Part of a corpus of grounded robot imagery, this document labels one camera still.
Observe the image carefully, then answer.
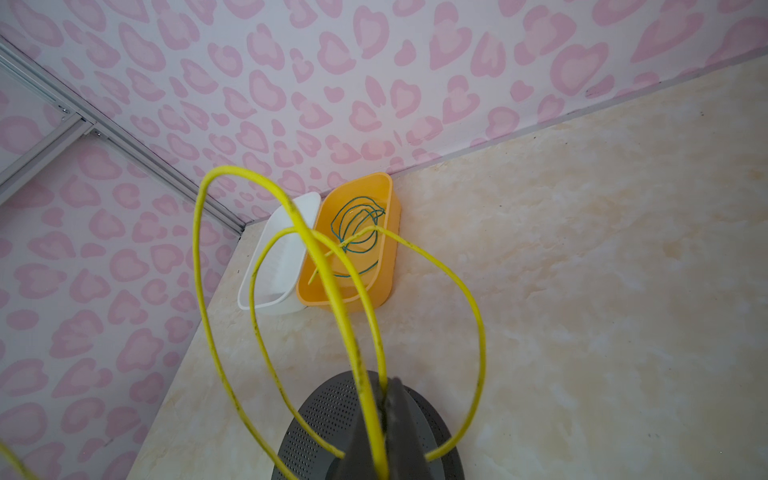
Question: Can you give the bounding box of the aluminium diagonal frame bar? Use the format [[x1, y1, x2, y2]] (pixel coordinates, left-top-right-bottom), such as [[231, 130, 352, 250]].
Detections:
[[1, 113, 94, 203]]

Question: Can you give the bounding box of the aluminium frame post left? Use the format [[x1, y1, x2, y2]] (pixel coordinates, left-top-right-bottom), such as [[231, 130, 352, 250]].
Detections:
[[0, 38, 247, 235]]

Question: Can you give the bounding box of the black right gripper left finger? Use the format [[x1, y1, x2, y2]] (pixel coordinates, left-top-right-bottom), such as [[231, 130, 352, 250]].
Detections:
[[332, 415, 378, 480]]

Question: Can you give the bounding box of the yellow cable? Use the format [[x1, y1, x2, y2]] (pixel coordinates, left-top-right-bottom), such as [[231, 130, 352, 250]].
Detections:
[[0, 166, 488, 480]]

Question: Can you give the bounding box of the dark grey cable spool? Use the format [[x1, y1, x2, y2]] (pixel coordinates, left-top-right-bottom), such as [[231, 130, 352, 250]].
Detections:
[[278, 371, 465, 479]]

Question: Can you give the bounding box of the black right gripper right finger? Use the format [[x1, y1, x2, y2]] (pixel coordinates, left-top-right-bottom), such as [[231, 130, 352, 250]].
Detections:
[[384, 377, 446, 479]]

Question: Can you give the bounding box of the yellow plastic tray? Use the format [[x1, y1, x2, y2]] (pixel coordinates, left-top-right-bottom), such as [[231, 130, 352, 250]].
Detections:
[[297, 173, 402, 310]]

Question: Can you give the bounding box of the white plastic tray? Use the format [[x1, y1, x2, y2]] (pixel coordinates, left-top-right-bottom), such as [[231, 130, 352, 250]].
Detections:
[[238, 206, 307, 316]]

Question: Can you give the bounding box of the green cable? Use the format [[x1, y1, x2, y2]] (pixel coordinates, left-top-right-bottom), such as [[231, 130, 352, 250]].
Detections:
[[329, 196, 387, 279]]

